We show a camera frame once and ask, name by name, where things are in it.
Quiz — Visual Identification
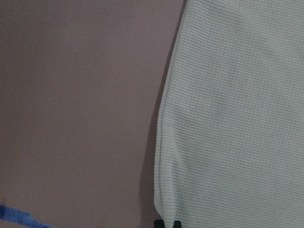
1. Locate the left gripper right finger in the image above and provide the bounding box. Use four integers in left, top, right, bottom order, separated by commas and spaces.
173, 220, 181, 228

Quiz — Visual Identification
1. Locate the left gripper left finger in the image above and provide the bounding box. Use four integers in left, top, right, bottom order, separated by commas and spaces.
154, 219, 165, 228

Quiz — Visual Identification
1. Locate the olive green long-sleeve shirt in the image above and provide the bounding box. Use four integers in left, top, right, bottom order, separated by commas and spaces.
154, 0, 304, 228

